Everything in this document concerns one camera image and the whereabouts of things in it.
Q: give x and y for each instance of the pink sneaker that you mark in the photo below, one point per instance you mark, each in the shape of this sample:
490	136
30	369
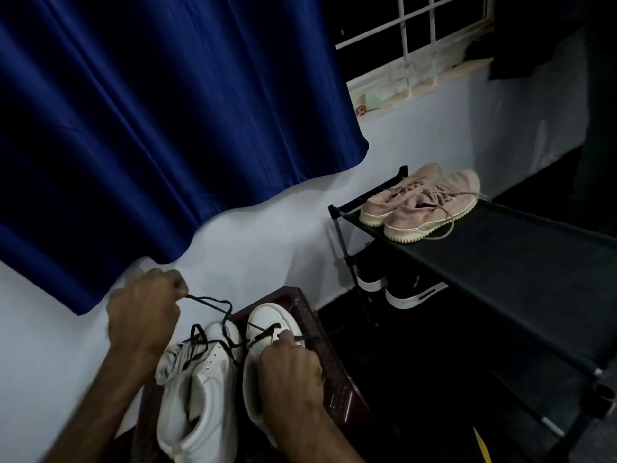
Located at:
385	202
424	214

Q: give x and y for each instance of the person's left hand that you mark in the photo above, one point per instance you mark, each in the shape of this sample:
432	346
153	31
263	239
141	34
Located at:
142	318

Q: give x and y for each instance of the small green block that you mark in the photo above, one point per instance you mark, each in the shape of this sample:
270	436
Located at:
372	101

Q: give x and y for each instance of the person's right hand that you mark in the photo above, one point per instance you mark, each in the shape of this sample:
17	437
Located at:
289	376

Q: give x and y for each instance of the person's right forearm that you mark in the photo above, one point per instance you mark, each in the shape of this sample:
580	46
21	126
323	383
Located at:
313	441

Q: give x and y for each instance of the black shoe rack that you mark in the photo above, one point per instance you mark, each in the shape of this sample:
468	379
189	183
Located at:
520	274

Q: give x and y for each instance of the small red object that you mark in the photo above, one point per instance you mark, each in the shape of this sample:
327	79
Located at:
361	110

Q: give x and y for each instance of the white window grille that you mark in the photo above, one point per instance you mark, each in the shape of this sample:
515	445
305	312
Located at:
414	57

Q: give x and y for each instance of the dark brown plastic stool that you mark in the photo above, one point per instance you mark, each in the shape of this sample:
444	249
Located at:
337	380

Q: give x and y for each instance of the blue curtain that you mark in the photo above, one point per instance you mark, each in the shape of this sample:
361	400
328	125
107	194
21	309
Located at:
168	115
530	38

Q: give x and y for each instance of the black shoelace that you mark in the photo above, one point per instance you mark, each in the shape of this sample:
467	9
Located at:
214	303

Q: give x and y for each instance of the person's left forearm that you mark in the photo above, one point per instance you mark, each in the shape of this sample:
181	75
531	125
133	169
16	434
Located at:
101	409

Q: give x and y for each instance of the thin yellow strip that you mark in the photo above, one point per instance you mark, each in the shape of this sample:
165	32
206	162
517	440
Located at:
482	448

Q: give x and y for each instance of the black sneaker white sole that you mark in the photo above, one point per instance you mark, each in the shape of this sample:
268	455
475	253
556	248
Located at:
409	299
370	284

